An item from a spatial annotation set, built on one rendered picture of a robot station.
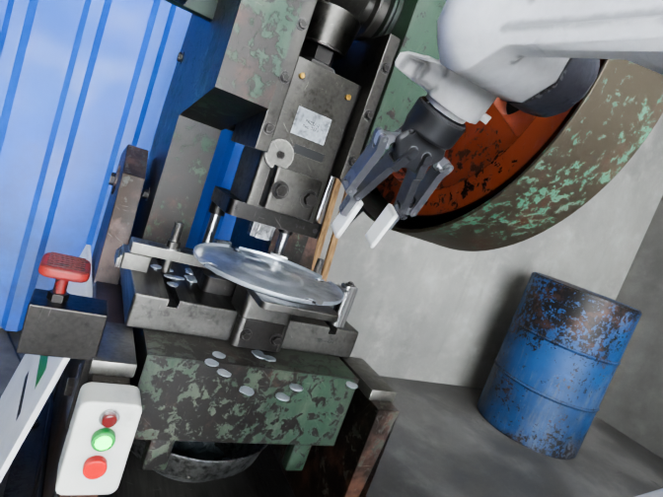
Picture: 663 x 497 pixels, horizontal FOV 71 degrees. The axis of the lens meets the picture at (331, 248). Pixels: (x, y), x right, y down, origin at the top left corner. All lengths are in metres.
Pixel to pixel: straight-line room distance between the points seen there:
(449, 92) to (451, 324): 2.51
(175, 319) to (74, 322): 0.19
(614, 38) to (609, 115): 0.49
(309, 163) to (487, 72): 0.49
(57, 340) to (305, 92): 0.57
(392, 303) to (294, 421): 1.85
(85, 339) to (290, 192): 0.41
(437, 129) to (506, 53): 0.18
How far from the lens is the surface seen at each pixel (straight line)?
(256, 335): 0.87
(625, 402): 4.10
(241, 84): 0.82
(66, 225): 2.10
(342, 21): 0.97
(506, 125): 1.05
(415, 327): 2.87
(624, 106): 0.92
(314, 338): 0.95
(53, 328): 0.73
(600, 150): 0.93
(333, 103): 0.92
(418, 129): 0.63
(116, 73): 2.05
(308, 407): 0.91
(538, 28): 0.45
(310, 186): 0.89
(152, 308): 0.84
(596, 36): 0.43
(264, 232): 0.97
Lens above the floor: 0.98
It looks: 8 degrees down
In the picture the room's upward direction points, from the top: 20 degrees clockwise
